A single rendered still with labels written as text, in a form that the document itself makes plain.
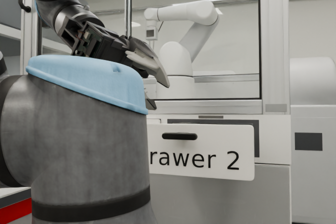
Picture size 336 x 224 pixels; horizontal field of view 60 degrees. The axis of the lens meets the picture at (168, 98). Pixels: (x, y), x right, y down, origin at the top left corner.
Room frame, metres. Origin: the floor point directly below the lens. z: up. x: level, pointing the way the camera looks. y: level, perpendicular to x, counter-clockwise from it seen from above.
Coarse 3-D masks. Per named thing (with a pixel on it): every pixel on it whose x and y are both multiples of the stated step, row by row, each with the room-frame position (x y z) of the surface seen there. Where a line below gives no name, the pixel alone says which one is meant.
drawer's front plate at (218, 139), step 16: (160, 128) 0.65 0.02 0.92; (176, 128) 0.63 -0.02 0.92; (192, 128) 0.62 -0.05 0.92; (208, 128) 0.61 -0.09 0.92; (224, 128) 0.60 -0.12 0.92; (240, 128) 0.59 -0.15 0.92; (160, 144) 0.65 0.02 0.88; (176, 144) 0.63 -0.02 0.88; (192, 144) 0.62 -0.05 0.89; (208, 144) 0.61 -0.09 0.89; (224, 144) 0.60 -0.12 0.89; (240, 144) 0.59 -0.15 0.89; (224, 160) 0.60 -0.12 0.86; (240, 160) 0.59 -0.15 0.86; (208, 176) 0.61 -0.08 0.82; (224, 176) 0.60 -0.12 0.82; (240, 176) 0.59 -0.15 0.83
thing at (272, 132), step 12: (168, 120) 0.97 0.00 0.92; (180, 120) 0.96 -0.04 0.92; (192, 120) 0.95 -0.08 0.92; (204, 120) 0.93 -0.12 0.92; (216, 120) 0.92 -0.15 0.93; (228, 120) 0.91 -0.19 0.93; (240, 120) 0.90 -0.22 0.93; (252, 120) 0.89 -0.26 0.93; (264, 120) 0.87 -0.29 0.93; (276, 120) 0.86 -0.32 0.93; (288, 120) 0.85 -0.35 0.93; (264, 132) 0.87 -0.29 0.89; (276, 132) 0.86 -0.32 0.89; (288, 132) 0.85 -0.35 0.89; (264, 144) 0.87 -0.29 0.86; (276, 144) 0.86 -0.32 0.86; (288, 144) 0.85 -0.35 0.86; (264, 156) 0.87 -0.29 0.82; (276, 156) 0.86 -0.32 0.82; (288, 156) 0.85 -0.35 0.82
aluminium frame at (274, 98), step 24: (24, 0) 1.18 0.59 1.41; (264, 0) 0.87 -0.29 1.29; (24, 24) 1.18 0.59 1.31; (264, 24) 0.87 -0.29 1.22; (288, 24) 0.85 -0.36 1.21; (24, 48) 1.17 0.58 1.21; (264, 48) 0.87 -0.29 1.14; (288, 48) 0.85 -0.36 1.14; (24, 72) 1.17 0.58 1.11; (264, 72) 0.87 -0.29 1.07; (288, 72) 0.85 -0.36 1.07; (264, 96) 0.87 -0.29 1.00; (288, 96) 0.85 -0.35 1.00
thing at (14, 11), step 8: (0, 0) 1.47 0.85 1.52; (8, 0) 1.51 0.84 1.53; (16, 0) 1.56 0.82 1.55; (0, 8) 1.47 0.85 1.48; (8, 8) 1.51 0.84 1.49; (16, 8) 1.56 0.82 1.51; (0, 16) 1.47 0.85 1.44; (8, 16) 1.51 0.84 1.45; (16, 16) 1.56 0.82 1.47; (0, 24) 1.47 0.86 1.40; (8, 24) 1.51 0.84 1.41; (16, 24) 1.56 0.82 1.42; (0, 32) 1.47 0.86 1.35; (8, 32) 1.52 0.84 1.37; (16, 32) 1.57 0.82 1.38
